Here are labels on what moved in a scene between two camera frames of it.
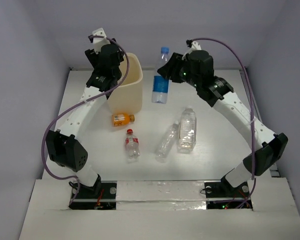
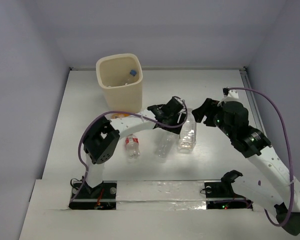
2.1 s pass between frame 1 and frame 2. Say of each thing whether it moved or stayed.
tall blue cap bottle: moved
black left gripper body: moved
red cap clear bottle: stayed
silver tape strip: stayed
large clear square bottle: stayed
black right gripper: moved
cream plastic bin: stayed
